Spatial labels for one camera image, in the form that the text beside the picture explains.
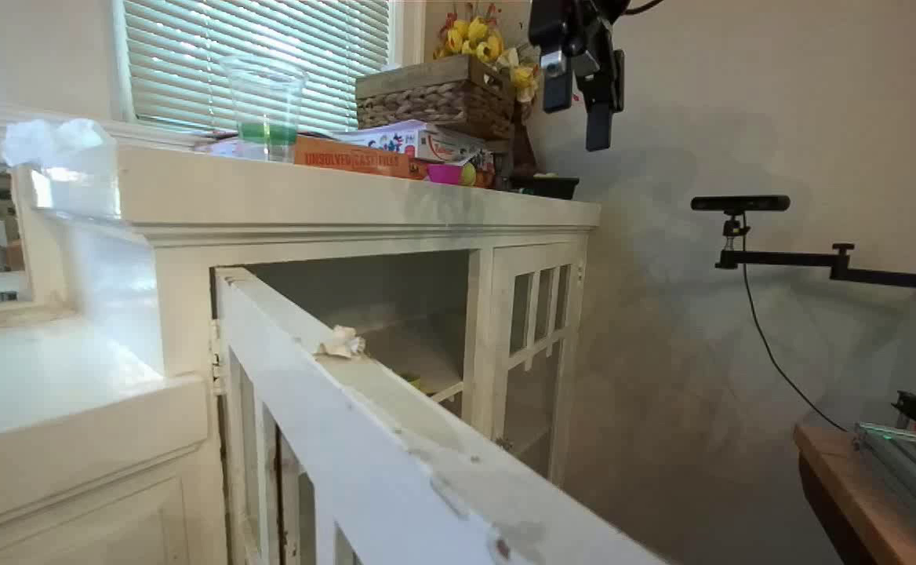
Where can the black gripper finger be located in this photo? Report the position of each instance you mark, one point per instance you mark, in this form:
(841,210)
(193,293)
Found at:
(599,127)

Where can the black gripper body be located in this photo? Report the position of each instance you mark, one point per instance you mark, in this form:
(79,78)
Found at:
(599,53)

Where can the white glass-pane cabinet door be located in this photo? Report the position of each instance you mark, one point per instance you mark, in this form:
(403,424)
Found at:
(498,356)
(374,461)

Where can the white wooden cabinet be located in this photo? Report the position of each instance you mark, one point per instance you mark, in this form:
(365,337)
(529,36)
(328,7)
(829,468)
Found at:
(374,205)

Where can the yellow artificial flowers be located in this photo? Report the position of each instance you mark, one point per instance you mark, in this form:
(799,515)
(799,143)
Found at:
(484,42)

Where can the brown wicker basket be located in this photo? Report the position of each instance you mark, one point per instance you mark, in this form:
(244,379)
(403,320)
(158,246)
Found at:
(436,98)

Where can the white printed cardboard box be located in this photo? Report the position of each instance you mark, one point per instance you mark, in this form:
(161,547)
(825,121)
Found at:
(396,141)

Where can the orange flat box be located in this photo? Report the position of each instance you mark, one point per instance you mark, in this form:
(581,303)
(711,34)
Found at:
(351,159)

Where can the clear cup with green base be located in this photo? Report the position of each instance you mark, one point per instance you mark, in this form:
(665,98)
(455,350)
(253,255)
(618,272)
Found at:
(266,114)

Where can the small cream lump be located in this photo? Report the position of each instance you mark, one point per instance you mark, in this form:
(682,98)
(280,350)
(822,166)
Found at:
(344,340)

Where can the white window blind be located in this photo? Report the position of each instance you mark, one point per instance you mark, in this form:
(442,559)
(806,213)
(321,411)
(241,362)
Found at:
(259,42)

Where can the brown wooden table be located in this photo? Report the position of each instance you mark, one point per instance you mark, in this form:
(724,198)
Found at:
(843,492)

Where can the translucent plastic bag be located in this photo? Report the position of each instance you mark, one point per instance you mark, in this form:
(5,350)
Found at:
(68,169)

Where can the white drawer unit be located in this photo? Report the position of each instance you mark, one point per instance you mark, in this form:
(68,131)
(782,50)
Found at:
(60,472)

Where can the black stereo camera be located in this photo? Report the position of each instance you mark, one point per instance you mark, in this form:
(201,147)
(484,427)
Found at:
(740,202)

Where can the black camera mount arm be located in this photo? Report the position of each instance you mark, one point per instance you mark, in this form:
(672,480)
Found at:
(877,275)

